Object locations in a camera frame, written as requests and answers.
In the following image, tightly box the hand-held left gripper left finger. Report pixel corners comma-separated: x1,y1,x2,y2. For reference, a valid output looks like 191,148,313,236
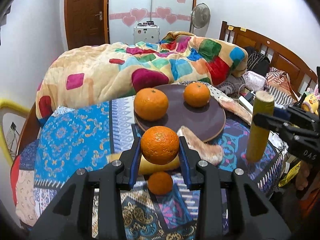
29,130,143,240

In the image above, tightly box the yellow bamboo tube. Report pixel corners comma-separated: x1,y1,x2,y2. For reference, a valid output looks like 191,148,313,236
246,91,275,163

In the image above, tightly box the pink patterned pillow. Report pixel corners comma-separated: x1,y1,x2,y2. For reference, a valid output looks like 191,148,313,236
243,71,267,91

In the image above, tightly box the yellow banana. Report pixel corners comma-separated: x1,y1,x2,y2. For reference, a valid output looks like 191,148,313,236
106,152,182,176

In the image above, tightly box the small orange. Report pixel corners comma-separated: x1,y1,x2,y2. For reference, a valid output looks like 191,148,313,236
147,171,173,195

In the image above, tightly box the striped cloth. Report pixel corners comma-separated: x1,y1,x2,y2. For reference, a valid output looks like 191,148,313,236
265,67,297,106

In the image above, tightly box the furry beige cloth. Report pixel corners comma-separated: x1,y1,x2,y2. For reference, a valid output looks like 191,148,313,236
176,126,224,166

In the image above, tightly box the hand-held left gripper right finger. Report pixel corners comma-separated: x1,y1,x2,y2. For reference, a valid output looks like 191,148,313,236
178,136,292,240

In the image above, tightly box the yellow plush toy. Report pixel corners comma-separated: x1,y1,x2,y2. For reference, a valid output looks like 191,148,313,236
301,84,320,116

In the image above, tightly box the person's right hand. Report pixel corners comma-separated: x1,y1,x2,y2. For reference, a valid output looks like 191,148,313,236
295,161,312,191

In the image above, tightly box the standing fan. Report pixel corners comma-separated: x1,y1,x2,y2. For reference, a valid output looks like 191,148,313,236
189,3,211,35

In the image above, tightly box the brown round plate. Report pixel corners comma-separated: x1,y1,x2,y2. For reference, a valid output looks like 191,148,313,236
134,84,226,143

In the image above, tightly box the wooden headboard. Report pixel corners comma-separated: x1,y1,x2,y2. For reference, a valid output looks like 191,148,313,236
219,21,319,98

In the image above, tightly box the large orange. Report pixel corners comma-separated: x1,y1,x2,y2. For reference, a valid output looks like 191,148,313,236
133,88,169,121
183,82,211,108
140,126,180,165

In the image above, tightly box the brown wooden door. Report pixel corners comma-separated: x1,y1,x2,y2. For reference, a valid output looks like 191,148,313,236
64,0,110,51

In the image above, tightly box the white appliance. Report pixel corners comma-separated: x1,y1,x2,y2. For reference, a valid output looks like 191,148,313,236
133,20,161,43

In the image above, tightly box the peach fuzzy slipper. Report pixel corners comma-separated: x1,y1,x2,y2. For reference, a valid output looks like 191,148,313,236
218,96,253,125

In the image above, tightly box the yellow plastic packet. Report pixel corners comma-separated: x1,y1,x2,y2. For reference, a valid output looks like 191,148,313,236
278,160,301,188

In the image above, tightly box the yellow chair frame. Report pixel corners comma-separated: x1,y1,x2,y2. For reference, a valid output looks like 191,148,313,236
0,98,31,168

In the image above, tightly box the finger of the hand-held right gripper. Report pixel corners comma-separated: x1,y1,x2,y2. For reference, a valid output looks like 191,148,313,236
253,113,300,143
274,106,316,125

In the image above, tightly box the wall socket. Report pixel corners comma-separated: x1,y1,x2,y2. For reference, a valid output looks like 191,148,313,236
7,122,17,141

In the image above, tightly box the black bag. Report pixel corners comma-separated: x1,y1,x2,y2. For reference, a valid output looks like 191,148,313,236
246,46,271,77

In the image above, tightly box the white power strip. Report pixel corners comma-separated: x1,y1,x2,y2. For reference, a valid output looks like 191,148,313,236
238,95,255,113

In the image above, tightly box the colourful patchwork blanket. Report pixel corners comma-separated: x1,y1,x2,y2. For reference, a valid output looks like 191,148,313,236
35,31,248,126

